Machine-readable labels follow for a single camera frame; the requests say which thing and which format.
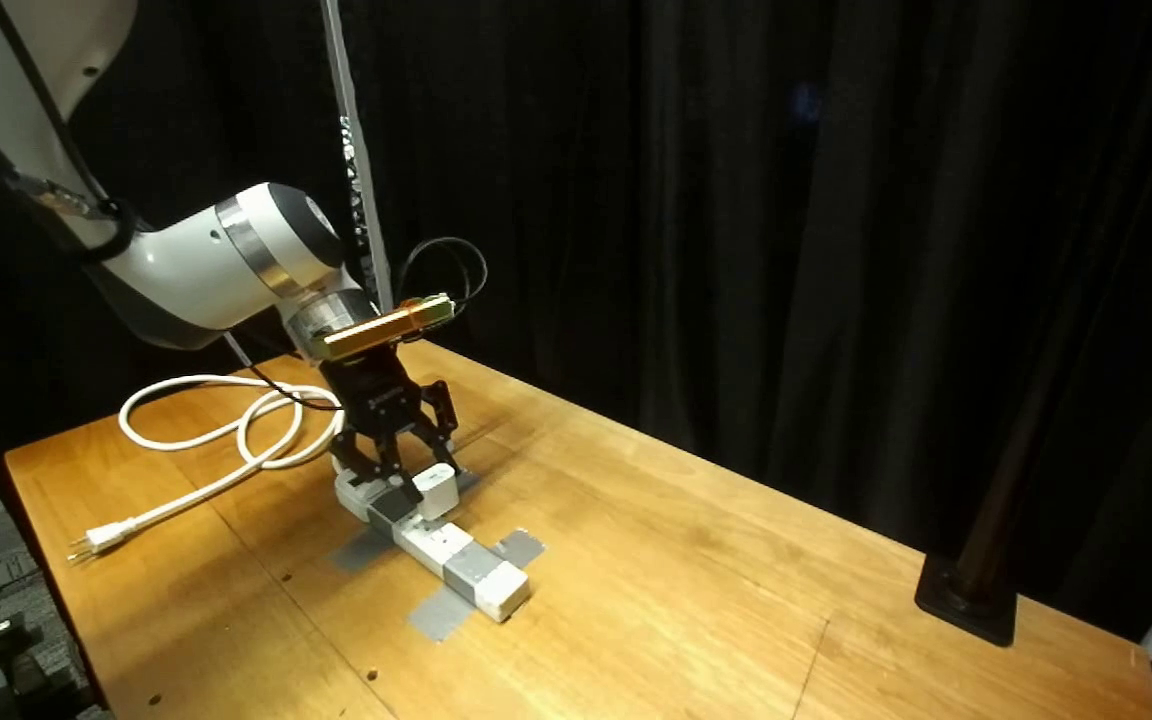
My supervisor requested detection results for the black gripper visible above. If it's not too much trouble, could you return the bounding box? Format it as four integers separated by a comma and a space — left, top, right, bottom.
327, 339, 462, 489

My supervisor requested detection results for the white charger head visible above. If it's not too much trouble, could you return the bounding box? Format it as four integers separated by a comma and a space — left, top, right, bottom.
408, 461, 462, 528

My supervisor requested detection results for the black curtain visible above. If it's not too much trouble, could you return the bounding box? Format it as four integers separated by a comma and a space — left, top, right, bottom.
0, 0, 1152, 642

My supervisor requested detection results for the black pole with base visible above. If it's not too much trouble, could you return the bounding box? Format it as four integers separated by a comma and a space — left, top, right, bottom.
910, 304, 1088, 650

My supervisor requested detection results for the grey duct tape strip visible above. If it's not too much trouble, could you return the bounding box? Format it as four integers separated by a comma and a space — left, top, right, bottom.
330, 473, 478, 575

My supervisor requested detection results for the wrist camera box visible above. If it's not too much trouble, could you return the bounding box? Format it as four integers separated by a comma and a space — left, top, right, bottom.
317, 290, 459, 363

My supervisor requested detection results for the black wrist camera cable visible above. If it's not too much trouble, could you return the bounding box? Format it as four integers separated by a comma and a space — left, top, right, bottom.
390, 230, 494, 323

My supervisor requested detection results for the light grey frame pole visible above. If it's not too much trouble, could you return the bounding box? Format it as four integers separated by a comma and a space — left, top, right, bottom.
317, 0, 399, 321

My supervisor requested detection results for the white power cord with plug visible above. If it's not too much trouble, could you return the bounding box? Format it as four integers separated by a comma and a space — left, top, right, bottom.
71, 372, 352, 560

